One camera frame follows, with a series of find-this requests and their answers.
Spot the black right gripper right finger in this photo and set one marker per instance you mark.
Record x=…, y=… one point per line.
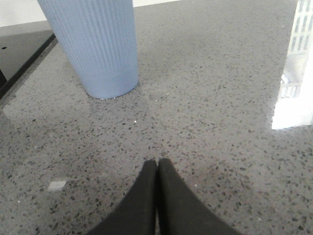
x=180, y=211

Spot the light blue ribbed cup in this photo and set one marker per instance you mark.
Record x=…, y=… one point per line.
x=98, y=37

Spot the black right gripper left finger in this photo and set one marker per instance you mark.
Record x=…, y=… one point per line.
x=136, y=213

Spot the black glass stove top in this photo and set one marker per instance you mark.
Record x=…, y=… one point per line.
x=17, y=54

